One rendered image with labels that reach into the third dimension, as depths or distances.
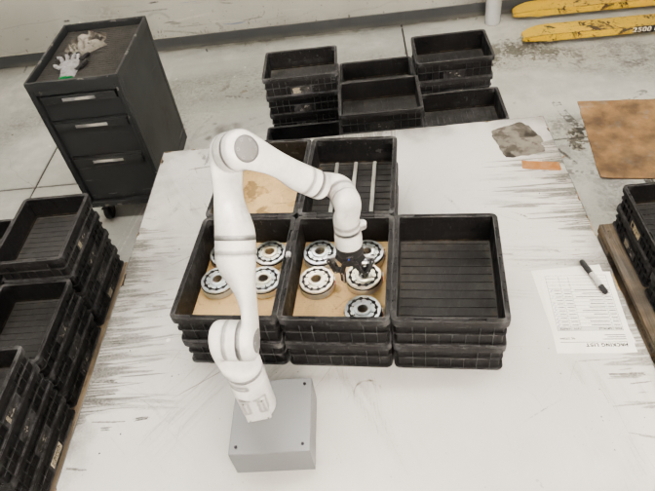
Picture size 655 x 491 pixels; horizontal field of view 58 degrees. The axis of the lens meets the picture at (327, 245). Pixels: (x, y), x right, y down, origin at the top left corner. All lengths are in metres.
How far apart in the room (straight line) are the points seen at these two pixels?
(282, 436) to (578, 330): 0.89
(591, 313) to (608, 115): 2.21
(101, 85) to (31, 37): 2.56
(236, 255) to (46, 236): 1.67
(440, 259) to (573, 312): 0.42
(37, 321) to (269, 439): 1.40
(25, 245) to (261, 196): 1.19
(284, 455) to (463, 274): 0.71
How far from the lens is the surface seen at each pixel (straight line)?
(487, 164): 2.35
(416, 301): 1.70
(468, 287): 1.74
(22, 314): 2.75
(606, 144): 3.72
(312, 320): 1.56
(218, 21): 5.02
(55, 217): 2.94
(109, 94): 3.03
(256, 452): 1.54
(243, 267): 1.30
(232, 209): 1.32
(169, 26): 5.12
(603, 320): 1.90
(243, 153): 1.29
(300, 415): 1.56
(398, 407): 1.66
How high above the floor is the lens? 2.16
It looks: 45 degrees down
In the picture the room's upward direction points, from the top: 10 degrees counter-clockwise
